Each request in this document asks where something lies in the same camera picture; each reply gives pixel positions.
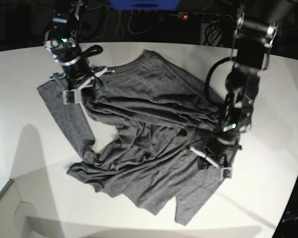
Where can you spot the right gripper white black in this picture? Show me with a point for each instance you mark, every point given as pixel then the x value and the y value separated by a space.
pixel 71 88

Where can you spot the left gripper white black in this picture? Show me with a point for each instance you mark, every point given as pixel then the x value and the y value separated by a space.
pixel 220 163

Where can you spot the grey t-shirt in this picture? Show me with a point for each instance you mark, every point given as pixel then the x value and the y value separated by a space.
pixel 133 132

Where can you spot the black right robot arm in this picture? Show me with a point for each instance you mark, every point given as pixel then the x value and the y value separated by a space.
pixel 62 41

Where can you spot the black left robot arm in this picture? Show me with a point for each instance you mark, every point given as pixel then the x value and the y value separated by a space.
pixel 256 28

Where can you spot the blue box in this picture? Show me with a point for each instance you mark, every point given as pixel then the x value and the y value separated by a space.
pixel 144 4

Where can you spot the black power strip red light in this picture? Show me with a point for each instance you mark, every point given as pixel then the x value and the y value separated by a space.
pixel 205 16

